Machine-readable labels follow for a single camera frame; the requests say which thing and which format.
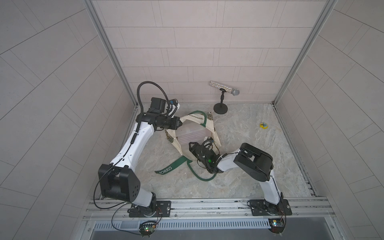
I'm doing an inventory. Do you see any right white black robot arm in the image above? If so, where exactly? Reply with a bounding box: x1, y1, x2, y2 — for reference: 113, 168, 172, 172
189, 138, 286, 216

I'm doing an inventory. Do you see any small yellow toy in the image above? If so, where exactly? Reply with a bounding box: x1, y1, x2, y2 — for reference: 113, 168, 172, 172
260, 123, 268, 129

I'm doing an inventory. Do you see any black microphone stand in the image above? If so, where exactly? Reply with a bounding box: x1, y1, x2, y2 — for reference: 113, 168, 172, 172
214, 89, 228, 115

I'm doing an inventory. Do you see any black cable hose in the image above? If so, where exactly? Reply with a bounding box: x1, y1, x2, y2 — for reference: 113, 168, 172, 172
136, 80, 171, 116

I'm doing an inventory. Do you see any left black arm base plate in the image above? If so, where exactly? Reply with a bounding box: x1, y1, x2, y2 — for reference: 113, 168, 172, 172
128, 201, 172, 218

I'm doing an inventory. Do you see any left green circuit board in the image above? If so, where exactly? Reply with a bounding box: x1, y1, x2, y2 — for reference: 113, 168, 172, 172
139, 221, 157, 237

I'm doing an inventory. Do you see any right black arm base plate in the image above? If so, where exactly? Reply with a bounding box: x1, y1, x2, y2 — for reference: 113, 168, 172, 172
247, 199, 292, 216

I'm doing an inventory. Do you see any green circuit board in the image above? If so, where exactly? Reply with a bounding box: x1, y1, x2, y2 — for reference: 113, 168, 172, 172
139, 221, 157, 237
268, 219, 286, 234

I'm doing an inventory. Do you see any aluminium mounting rail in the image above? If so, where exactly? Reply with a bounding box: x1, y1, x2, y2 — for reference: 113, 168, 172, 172
79, 197, 336, 221

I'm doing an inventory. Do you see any right green circuit board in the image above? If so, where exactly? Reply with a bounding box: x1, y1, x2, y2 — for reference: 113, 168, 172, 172
268, 219, 286, 234

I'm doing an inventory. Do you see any pink translucent pencil case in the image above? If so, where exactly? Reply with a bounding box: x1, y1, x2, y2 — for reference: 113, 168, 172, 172
176, 122, 212, 147

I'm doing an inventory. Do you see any silver glitter microphone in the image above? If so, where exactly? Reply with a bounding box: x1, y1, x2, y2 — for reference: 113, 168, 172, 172
209, 81, 240, 96

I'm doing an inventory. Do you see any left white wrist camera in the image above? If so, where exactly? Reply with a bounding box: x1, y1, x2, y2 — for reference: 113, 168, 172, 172
168, 99, 180, 118

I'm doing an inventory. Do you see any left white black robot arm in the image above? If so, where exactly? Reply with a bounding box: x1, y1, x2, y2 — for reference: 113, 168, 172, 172
98, 98, 183, 217

